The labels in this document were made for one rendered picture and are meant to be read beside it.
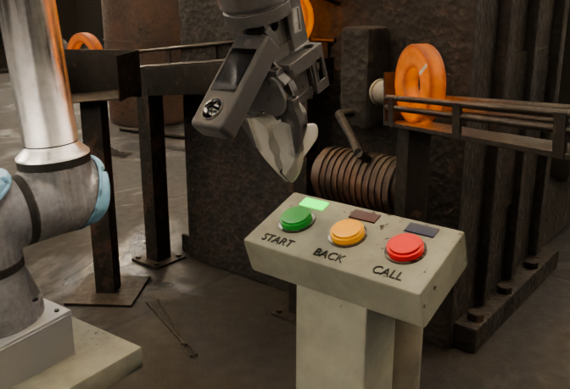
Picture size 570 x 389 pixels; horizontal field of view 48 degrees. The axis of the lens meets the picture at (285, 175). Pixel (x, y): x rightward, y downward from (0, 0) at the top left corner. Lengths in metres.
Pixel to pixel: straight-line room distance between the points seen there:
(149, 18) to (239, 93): 3.81
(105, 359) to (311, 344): 0.43
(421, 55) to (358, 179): 0.31
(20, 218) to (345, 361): 0.54
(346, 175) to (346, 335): 0.69
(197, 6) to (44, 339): 1.21
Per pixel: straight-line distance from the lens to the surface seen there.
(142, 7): 4.43
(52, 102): 1.05
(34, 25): 1.04
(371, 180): 1.37
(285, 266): 0.76
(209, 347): 1.71
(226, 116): 0.63
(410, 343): 0.94
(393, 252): 0.70
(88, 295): 2.03
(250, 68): 0.65
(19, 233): 1.04
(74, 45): 2.40
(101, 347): 1.15
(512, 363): 1.73
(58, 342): 1.11
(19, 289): 1.07
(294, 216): 0.78
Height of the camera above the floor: 0.87
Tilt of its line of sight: 16 degrees down
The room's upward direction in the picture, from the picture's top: straight up
